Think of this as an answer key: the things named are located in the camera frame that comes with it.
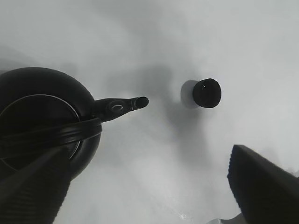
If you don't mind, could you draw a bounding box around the small black teacup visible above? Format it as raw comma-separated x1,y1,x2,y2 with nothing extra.
192,78,222,108

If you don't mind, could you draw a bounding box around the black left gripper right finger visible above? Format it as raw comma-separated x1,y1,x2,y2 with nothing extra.
227,145,299,224

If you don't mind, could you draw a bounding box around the black round teapot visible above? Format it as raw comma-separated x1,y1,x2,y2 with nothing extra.
0,67,149,179

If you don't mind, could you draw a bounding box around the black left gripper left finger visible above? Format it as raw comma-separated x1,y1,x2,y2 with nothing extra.
0,147,71,224

